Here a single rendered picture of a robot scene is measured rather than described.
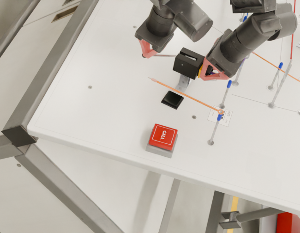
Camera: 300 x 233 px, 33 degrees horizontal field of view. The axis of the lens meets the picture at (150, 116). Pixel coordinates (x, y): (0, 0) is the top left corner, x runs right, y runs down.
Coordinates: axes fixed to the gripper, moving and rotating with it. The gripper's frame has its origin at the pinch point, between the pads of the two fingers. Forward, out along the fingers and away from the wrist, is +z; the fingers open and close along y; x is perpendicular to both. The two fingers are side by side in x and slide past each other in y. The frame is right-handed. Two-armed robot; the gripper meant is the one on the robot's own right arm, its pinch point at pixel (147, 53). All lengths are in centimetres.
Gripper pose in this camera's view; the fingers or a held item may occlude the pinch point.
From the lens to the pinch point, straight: 116.7
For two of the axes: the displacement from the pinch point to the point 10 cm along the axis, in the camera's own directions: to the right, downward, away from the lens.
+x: -8.4, -5.3, 0.7
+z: -2.6, 5.3, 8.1
